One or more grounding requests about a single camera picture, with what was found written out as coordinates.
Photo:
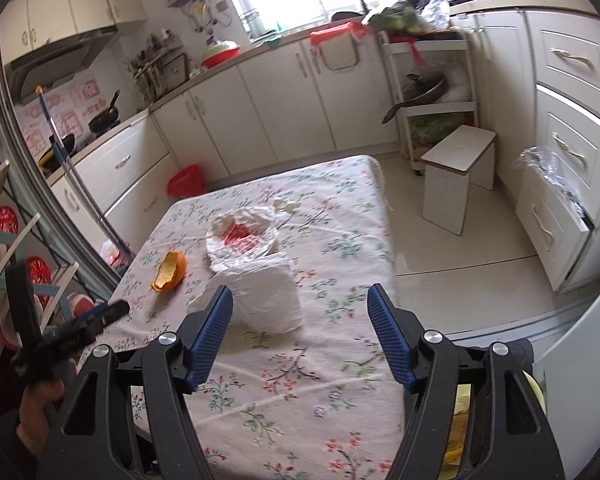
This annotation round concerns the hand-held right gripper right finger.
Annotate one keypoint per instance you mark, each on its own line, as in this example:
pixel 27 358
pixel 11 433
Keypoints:
pixel 390 335

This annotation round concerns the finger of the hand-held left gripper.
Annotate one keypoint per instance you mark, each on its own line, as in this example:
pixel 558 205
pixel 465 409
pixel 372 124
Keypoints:
pixel 91 314
pixel 114 312

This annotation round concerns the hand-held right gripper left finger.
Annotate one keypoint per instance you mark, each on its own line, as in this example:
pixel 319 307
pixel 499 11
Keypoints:
pixel 207 335

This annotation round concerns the white plastic bag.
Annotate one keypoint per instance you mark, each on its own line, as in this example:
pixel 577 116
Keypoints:
pixel 265 290

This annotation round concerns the large orange peel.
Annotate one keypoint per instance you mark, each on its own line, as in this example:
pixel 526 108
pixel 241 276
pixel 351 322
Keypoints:
pixel 172 267

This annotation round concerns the person's left forearm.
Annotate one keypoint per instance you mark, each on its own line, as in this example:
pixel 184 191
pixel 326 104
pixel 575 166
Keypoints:
pixel 5 447

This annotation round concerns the red-lined trash bin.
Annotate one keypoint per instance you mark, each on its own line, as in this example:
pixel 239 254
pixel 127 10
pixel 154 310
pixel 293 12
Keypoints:
pixel 186 180

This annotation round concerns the person's left hand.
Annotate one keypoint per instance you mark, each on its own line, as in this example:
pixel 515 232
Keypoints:
pixel 32 407

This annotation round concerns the folding chair with red cushion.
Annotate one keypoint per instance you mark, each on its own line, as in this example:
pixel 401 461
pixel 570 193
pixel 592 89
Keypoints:
pixel 5 220

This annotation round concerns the white drawer cabinet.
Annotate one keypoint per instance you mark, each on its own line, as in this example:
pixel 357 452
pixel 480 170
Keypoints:
pixel 565 110
pixel 120 175

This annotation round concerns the small white tissue piece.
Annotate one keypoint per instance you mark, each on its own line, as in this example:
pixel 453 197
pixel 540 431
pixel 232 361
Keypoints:
pixel 285 205

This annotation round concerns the black stove pot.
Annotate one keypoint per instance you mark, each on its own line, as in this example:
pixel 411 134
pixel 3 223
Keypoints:
pixel 62 146

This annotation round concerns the black frying pan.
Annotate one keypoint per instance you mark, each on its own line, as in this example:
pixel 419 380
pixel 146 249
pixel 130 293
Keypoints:
pixel 105 120

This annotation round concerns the white wooden stool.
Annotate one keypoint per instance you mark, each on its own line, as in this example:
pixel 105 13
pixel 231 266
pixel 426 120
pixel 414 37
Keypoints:
pixel 460 147

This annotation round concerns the leafy greens bundle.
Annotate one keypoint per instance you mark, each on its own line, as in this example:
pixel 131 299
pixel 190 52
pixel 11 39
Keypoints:
pixel 440 127

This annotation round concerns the clear crumpled plastic bag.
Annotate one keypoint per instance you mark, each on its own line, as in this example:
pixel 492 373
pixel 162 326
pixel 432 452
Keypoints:
pixel 555 175

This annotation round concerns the white cabinet run with doors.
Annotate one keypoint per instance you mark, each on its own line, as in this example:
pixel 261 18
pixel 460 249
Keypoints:
pixel 280 105

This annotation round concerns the spice rack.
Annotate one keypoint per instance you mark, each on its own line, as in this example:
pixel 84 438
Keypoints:
pixel 162 67

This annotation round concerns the black wok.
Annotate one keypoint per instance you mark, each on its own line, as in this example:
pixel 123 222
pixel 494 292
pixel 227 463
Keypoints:
pixel 425 87

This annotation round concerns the grey range hood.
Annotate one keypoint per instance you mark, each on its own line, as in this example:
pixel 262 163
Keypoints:
pixel 55 57

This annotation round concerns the translucent white bag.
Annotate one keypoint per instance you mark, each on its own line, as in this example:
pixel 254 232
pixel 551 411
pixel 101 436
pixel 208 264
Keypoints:
pixel 457 85

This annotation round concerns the red basin with green lid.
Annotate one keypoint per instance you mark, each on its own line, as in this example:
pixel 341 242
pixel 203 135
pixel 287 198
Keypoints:
pixel 220 54

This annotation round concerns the red hanging tassel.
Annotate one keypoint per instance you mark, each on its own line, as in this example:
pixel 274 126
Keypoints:
pixel 419 55

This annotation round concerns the door-hung bin with red bag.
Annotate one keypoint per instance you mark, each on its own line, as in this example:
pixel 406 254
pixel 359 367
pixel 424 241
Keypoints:
pixel 337 52

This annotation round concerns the white rack cart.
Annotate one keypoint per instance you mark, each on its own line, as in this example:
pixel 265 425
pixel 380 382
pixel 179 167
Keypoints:
pixel 430 46

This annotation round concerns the white upper cabinets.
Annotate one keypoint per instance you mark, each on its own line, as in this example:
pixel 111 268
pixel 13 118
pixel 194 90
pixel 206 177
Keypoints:
pixel 80 5

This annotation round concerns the green vegetables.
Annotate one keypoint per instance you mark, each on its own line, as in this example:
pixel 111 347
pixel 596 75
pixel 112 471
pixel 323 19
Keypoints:
pixel 400 20

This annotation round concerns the shiny clear plastic bag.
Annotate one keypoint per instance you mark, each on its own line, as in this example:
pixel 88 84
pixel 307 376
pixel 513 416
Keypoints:
pixel 435 10

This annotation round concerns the chrome faucet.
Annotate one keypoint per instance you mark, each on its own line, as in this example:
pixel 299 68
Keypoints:
pixel 320 2

